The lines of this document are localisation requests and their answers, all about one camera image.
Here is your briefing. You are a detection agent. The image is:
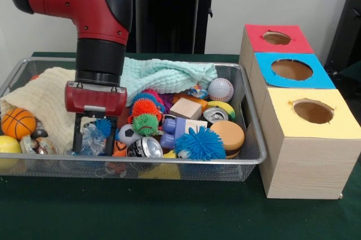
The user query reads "dark green table cloth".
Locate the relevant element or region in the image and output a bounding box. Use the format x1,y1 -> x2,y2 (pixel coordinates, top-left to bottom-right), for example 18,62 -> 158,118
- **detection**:
337,61 -> 361,83
0,51 -> 361,240

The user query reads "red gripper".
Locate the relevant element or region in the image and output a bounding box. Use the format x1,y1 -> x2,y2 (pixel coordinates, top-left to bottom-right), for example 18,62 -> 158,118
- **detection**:
64,81 -> 128,156

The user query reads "wooden cube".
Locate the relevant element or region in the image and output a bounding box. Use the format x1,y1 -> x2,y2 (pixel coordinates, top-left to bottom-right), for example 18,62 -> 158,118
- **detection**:
168,97 -> 203,120

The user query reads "white toy baseball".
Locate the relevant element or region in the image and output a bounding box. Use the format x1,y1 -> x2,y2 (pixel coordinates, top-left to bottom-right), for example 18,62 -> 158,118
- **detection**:
207,78 -> 235,103

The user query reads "clear mesh bin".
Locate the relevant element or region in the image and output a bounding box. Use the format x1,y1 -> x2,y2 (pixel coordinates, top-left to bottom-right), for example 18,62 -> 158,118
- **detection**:
0,56 -> 267,181

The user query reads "crushed clear plastic bottle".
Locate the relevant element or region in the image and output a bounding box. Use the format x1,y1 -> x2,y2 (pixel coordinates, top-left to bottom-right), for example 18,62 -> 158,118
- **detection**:
66,123 -> 113,156

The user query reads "blue spiky ball with eyes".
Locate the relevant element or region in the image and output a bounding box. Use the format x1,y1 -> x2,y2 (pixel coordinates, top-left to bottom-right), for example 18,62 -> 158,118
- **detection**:
94,118 -> 113,138

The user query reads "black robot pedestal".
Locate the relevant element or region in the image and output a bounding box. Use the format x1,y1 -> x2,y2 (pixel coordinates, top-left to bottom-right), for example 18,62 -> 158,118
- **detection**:
124,0 -> 228,55

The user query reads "yellow ball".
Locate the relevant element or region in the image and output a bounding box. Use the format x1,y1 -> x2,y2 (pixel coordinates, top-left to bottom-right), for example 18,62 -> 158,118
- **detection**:
0,135 -> 23,167

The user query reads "toy hamburger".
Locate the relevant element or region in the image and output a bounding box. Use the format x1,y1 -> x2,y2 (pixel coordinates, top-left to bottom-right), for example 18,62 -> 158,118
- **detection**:
210,120 -> 245,159

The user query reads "cream knitted cloth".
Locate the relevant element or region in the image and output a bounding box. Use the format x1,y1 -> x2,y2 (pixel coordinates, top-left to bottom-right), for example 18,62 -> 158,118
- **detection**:
0,66 -> 77,150

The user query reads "orange toy basketball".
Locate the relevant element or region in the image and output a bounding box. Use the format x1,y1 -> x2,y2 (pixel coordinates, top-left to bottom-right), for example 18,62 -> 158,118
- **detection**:
1,107 -> 37,141

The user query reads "wooden box with three holes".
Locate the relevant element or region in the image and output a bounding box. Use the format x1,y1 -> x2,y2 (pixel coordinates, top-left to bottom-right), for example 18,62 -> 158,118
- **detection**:
238,24 -> 361,200

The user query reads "mint green cloth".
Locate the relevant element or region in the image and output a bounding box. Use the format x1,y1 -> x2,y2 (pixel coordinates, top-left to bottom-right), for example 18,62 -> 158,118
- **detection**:
121,57 -> 218,108

